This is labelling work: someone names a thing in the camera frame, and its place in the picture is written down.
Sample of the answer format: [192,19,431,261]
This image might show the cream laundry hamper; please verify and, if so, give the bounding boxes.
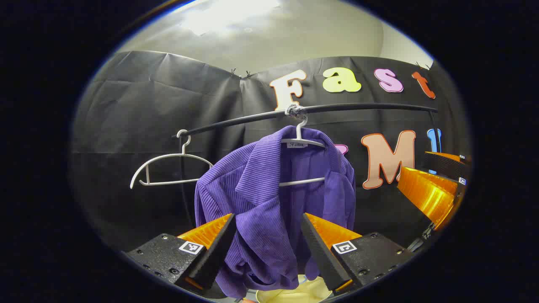
[256,274,333,303]

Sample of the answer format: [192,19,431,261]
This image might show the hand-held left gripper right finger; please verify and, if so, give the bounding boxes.
[300,213,416,295]

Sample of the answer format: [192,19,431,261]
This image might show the white hanger with label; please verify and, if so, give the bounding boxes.
[278,114,328,187]

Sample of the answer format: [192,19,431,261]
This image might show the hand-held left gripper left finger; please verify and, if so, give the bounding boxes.
[125,213,237,291]

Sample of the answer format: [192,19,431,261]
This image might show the black backdrop cloth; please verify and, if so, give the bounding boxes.
[69,50,470,253]

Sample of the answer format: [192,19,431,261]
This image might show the empty white clothes hanger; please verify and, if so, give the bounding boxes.
[130,129,214,189]

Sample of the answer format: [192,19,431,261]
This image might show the purple corduroy jacket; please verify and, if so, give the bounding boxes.
[195,125,356,298]

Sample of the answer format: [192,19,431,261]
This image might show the black clothes rack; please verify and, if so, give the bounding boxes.
[172,103,442,230]

